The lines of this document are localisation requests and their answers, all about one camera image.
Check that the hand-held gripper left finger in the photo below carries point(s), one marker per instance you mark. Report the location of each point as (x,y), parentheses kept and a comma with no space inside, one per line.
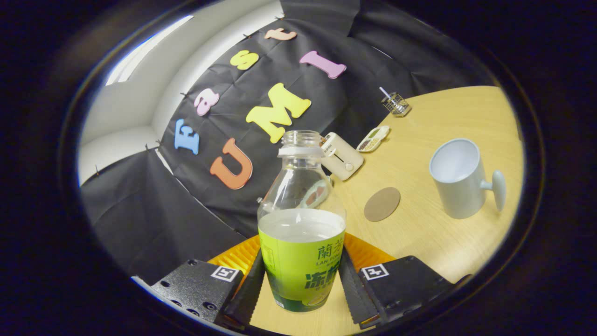
(245,294)

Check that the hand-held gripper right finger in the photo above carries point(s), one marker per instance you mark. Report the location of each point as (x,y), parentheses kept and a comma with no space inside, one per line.
(354,294)

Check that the green label juice bottle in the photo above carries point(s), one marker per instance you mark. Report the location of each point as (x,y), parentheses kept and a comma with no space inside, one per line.
(298,270)

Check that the round brown coaster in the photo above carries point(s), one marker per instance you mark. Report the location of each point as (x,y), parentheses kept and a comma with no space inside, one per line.
(382,204)

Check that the pale grey cup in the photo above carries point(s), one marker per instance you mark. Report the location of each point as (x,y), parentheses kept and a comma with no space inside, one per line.
(459,191)

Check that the wooden table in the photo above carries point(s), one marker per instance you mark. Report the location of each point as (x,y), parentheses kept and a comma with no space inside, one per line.
(419,233)

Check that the pale green plate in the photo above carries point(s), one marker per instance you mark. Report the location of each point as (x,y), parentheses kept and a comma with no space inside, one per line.
(315,193)

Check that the white toaster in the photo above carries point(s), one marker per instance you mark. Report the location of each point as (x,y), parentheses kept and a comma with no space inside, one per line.
(343,161)

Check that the white divided snack tray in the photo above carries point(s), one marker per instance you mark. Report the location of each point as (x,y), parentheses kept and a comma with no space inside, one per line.
(373,139)

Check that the long ceiling light panel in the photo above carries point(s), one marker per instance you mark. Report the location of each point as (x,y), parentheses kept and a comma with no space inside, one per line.
(140,51)

